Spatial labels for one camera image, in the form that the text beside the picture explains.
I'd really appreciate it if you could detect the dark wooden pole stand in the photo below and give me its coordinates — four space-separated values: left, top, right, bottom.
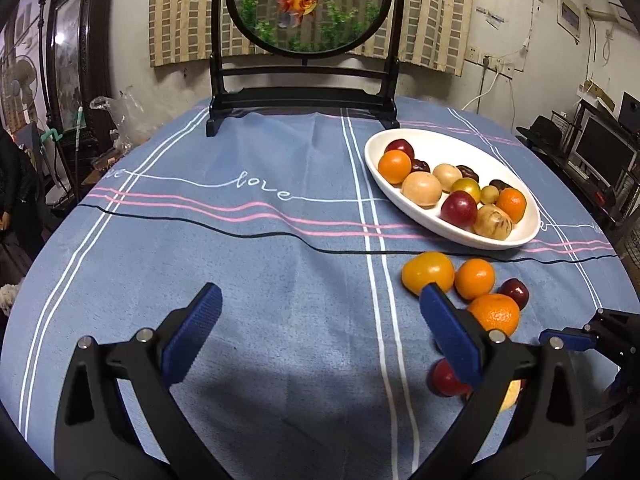
37 0 57 126

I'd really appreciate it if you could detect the white wall power strip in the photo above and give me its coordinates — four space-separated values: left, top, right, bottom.
470 47 526 78

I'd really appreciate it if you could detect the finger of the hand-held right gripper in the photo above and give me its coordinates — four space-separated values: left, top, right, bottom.
539 327 598 353

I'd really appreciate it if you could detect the large orange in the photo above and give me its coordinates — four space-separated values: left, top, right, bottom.
466 293 521 338

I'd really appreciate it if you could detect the yellow tomato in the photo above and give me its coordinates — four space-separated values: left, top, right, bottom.
451 177 482 203

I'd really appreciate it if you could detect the black cable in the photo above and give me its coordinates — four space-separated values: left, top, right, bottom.
79 203 621 263

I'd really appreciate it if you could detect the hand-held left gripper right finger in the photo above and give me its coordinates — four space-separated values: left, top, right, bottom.
400 282 588 480

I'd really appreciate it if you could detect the pale yellow round fruit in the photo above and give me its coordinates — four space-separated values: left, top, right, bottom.
497 380 523 413

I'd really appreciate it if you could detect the black speaker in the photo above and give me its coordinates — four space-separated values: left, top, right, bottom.
617 91 640 133

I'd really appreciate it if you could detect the round goldfish table screen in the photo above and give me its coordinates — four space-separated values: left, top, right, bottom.
206 0 401 138

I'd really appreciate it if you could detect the dark wooden framed picture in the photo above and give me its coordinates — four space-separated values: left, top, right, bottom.
45 0 118 146

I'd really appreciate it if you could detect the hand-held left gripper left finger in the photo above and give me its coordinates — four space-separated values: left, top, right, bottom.
52 281 236 480

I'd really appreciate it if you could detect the teal plastic handle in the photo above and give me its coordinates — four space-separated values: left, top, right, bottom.
41 125 68 196

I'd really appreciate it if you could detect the clear plastic bag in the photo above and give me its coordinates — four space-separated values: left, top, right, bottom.
90 87 151 156

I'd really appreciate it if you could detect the white wall box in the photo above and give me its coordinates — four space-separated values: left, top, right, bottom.
557 0 582 41

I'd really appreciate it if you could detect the white oval plate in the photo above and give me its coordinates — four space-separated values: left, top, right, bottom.
364 128 542 251

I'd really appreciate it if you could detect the white fluffy object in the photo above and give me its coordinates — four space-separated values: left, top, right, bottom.
0 282 21 318

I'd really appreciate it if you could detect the red tomato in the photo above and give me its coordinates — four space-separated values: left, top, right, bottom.
431 358 471 398

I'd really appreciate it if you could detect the beige round fruit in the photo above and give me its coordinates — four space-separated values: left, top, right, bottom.
432 162 463 192
401 171 443 208

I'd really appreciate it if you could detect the small orange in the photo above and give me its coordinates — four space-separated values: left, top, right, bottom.
496 187 528 224

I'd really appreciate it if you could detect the blue striped tablecloth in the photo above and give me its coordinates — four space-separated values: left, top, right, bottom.
0 95 640 480

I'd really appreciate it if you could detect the black hat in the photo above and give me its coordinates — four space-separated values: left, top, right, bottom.
516 115 566 148

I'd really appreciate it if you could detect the yellow-orange persimmon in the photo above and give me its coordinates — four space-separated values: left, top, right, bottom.
401 251 456 297

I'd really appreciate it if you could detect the tan speckled fruit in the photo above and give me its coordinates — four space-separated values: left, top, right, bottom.
473 204 514 239

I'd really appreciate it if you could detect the standing fan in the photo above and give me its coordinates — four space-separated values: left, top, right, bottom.
0 55 38 126

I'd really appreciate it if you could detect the computer monitor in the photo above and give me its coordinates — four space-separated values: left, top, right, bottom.
572 115 638 181

